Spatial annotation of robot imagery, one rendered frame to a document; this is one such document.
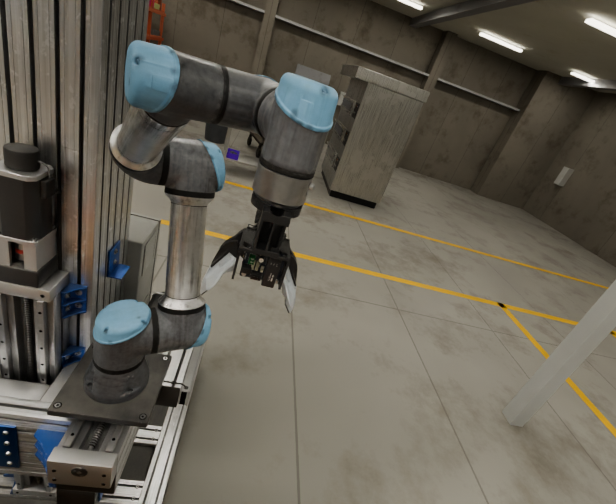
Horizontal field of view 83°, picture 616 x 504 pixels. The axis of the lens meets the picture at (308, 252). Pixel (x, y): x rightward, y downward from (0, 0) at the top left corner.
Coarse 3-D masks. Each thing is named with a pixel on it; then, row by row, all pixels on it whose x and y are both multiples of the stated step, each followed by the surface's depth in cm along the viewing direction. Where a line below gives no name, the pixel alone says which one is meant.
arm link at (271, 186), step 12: (264, 168) 44; (264, 180) 44; (276, 180) 43; (288, 180) 43; (300, 180) 44; (264, 192) 45; (276, 192) 44; (288, 192) 44; (300, 192) 45; (276, 204) 45; (288, 204) 45; (300, 204) 47
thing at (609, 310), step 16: (608, 288) 229; (608, 304) 226; (592, 320) 233; (608, 320) 227; (576, 336) 241; (592, 336) 233; (560, 352) 249; (576, 352) 240; (544, 368) 258; (560, 368) 247; (576, 368) 247; (528, 384) 268; (544, 384) 255; (560, 384) 255; (512, 400) 278; (528, 400) 264; (544, 400) 263; (512, 416) 274; (528, 416) 271
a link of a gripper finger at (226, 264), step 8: (232, 256) 53; (216, 264) 54; (224, 264) 54; (232, 264) 52; (208, 272) 55; (216, 272) 54; (224, 272) 52; (208, 280) 53; (216, 280) 51; (200, 288) 56; (208, 288) 51
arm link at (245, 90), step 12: (228, 72) 44; (240, 72) 46; (240, 84) 45; (252, 84) 46; (264, 84) 47; (276, 84) 47; (228, 96) 44; (240, 96) 45; (252, 96) 46; (264, 96) 45; (228, 108) 45; (240, 108) 45; (252, 108) 46; (228, 120) 46; (240, 120) 47; (252, 120) 47; (252, 132) 51
